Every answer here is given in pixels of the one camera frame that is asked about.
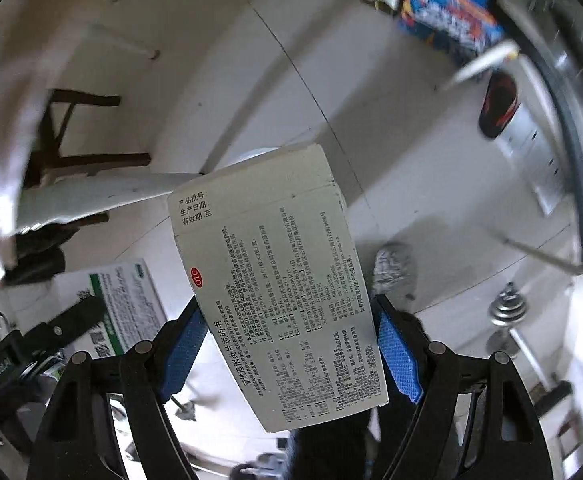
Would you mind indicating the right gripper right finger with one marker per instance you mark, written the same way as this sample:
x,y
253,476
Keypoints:
x,y
503,437

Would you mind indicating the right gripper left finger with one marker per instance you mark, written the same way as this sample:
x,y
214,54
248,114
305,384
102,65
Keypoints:
x,y
76,438

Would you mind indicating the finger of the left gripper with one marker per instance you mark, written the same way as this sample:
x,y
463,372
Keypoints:
x,y
47,338

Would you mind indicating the green white medicine box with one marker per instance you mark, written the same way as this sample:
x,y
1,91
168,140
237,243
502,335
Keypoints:
x,y
134,311

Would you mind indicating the white round trash bin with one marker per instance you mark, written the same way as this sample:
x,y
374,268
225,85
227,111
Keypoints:
x,y
256,152

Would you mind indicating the chrome dumbbell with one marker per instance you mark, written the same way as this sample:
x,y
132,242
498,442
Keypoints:
x,y
506,312

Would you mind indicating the white table leg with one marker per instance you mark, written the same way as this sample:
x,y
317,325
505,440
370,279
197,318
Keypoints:
x,y
73,199
489,58

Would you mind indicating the person's dark trouser legs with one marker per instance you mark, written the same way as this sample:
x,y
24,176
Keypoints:
x,y
337,449

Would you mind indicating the right grey fuzzy slipper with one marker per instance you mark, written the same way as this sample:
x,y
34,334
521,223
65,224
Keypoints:
x,y
394,272

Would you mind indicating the red black sandal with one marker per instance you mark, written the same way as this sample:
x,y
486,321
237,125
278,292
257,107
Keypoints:
x,y
500,105

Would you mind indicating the colourful blue toy box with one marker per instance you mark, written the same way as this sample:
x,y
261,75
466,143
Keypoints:
x,y
464,25

